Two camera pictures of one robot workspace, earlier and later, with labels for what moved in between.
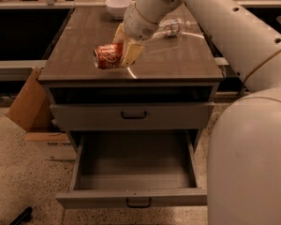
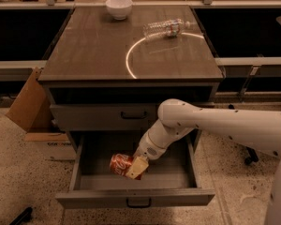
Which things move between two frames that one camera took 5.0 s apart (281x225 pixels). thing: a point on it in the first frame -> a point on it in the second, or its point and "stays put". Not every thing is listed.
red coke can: (108, 55) -> (120, 163)
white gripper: (137, 24) -> (147, 149)
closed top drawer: (132, 116) stays put
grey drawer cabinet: (134, 126) stays put
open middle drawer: (134, 169) stays put
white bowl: (118, 6) stays put
